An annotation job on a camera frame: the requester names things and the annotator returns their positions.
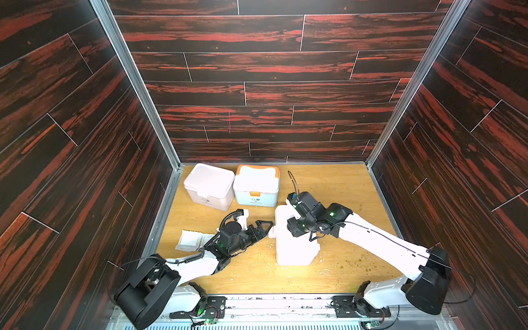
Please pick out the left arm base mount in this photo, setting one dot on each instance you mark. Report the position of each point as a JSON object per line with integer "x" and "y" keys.
{"x": 207, "y": 312}

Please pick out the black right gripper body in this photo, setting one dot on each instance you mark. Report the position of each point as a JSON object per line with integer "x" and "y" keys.
{"x": 298, "y": 225}

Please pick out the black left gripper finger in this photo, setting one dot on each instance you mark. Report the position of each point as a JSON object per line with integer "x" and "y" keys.
{"x": 248, "y": 241}
{"x": 260, "y": 230}

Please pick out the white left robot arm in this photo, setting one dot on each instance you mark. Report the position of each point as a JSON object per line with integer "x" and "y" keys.
{"x": 161, "y": 287}

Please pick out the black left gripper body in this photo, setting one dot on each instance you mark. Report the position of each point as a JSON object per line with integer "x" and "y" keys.
{"x": 241, "y": 243}

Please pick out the white orange-trimmed medicine chest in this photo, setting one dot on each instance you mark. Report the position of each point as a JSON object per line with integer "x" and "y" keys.
{"x": 257, "y": 185}

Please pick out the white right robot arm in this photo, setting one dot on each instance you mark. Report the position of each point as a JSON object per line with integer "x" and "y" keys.
{"x": 425, "y": 272}

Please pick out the pink rear medicine chest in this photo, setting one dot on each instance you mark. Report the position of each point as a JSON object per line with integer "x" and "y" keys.
{"x": 211, "y": 186}

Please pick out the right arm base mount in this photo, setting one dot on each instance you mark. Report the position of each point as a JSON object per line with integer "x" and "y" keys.
{"x": 348, "y": 307}

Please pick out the white gauze packet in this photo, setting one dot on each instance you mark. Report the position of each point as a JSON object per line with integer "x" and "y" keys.
{"x": 190, "y": 241}
{"x": 205, "y": 239}

